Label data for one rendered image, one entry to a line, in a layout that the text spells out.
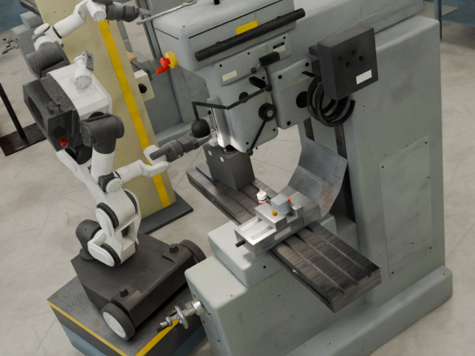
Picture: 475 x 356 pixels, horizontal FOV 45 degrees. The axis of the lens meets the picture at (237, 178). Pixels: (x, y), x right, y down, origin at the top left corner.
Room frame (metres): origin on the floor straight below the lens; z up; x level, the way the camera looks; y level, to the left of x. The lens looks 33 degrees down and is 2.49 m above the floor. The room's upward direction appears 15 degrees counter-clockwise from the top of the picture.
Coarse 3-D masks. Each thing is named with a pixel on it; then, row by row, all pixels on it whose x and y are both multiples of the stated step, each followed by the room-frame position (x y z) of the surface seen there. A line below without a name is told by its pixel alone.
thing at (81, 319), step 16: (64, 288) 2.58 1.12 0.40; (80, 288) 2.54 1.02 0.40; (64, 304) 2.44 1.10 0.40; (80, 304) 2.41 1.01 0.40; (96, 304) 2.38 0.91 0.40; (176, 304) 2.22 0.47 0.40; (64, 320) 2.44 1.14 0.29; (80, 320) 2.29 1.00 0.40; (96, 320) 2.26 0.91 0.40; (144, 320) 2.17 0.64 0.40; (160, 320) 2.14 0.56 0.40; (176, 320) 2.13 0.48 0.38; (192, 320) 2.19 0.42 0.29; (80, 336) 2.36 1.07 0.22; (96, 336) 2.17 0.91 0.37; (112, 336) 2.11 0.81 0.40; (144, 336) 2.06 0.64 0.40; (160, 336) 2.06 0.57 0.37; (176, 336) 2.11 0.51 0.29; (192, 336) 2.27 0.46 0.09; (96, 352) 2.27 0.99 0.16; (112, 352) 2.09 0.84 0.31; (128, 352) 1.98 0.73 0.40; (144, 352) 1.98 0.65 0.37; (160, 352) 2.04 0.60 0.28; (176, 352) 2.19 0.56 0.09
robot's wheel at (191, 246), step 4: (184, 240) 2.48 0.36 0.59; (188, 240) 2.46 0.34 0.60; (180, 244) 2.46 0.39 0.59; (184, 244) 2.44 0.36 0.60; (188, 244) 2.43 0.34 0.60; (192, 244) 2.43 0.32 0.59; (196, 244) 2.43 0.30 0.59; (188, 248) 2.41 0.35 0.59; (192, 248) 2.41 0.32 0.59; (196, 248) 2.41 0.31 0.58; (192, 252) 2.39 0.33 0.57; (196, 252) 2.39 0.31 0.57; (200, 252) 2.39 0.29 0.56; (196, 256) 2.38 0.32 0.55; (200, 256) 2.37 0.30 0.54; (204, 256) 2.39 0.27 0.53; (196, 260) 2.40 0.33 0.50; (200, 260) 2.36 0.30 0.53
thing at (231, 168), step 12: (216, 144) 2.46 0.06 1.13; (216, 156) 2.41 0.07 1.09; (228, 156) 2.34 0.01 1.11; (240, 156) 2.35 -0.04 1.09; (216, 168) 2.44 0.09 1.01; (228, 168) 2.33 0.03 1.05; (240, 168) 2.34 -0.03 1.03; (252, 168) 2.38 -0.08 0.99; (228, 180) 2.36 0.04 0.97; (240, 180) 2.33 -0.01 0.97; (252, 180) 2.37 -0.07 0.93
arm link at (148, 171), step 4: (140, 160) 2.29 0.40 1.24; (140, 164) 2.27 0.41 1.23; (144, 164) 2.27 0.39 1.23; (160, 164) 2.28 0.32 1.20; (164, 164) 2.28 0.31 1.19; (144, 168) 2.25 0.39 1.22; (148, 168) 2.25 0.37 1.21; (152, 168) 2.25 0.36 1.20; (156, 168) 2.26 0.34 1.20; (160, 168) 2.27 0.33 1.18; (164, 168) 2.29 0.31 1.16; (144, 172) 2.25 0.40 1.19; (148, 172) 2.25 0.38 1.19; (152, 172) 2.25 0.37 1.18; (156, 172) 2.28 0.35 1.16; (148, 176) 2.26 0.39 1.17; (152, 176) 2.27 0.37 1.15
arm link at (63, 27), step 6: (66, 18) 2.75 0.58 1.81; (72, 18) 2.74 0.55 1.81; (54, 24) 2.75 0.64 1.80; (60, 24) 2.73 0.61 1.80; (66, 24) 2.73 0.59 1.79; (72, 24) 2.73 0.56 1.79; (78, 24) 2.73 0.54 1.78; (48, 30) 2.68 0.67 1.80; (54, 30) 2.72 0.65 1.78; (60, 30) 2.72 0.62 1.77; (66, 30) 2.72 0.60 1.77; (72, 30) 2.74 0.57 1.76; (54, 36) 2.69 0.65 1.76; (60, 36) 2.72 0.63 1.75; (60, 42) 2.70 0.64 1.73
